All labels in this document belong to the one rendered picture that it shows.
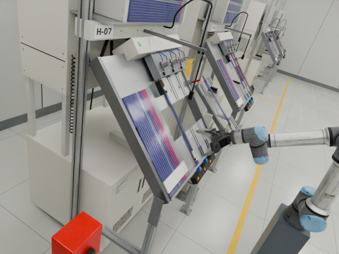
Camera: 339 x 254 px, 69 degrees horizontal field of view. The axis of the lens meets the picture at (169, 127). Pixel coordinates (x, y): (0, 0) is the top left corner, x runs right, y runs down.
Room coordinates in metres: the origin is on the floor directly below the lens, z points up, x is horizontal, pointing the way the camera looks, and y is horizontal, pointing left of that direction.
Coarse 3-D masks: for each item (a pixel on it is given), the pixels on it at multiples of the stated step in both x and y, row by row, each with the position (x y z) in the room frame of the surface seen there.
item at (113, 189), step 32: (96, 128) 1.44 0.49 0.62; (32, 160) 1.15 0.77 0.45; (64, 160) 1.06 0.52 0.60; (96, 160) 1.11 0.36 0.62; (128, 160) 1.18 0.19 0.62; (32, 192) 1.16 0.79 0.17; (64, 192) 1.06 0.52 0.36; (96, 192) 0.97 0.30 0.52; (128, 192) 1.12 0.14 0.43; (64, 224) 1.05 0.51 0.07
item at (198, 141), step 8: (200, 120) 1.48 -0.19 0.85; (192, 128) 1.35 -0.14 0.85; (200, 128) 1.43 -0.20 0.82; (192, 136) 1.30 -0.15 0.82; (200, 136) 1.38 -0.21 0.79; (176, 144) 1.13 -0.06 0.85; (184, 144) 1.19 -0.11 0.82; (192, 144) 1.26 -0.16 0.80; (200, 144) 1.33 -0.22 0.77; (208, 144) 1.40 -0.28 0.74; (184, 152) 1.15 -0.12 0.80; (200, 152) 1.28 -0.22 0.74; (184, 160) 1.11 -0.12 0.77; (192, 160) 1.17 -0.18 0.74
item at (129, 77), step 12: (108, 60) 1.06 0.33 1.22; (120, 60) 1.13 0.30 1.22; (132, 60) 1.21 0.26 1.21; (108, 72) 1.02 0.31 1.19; (120, 72) 1.08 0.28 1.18; (132, 72) 1.15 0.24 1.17; (144, 72) 1.24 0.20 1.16; (180, 72) 1.58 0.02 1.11; (120, 84) 1.03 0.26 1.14; (132, 84) 1.10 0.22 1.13; (144, 84) 1.18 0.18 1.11; (168, 84) 1.38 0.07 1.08; (180, 84) 1.50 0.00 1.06; (120, 96) 0.99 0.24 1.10; (156, 96) 1.21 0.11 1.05; (168, 96) 1.31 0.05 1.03; (180, 96) 1.42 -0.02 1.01
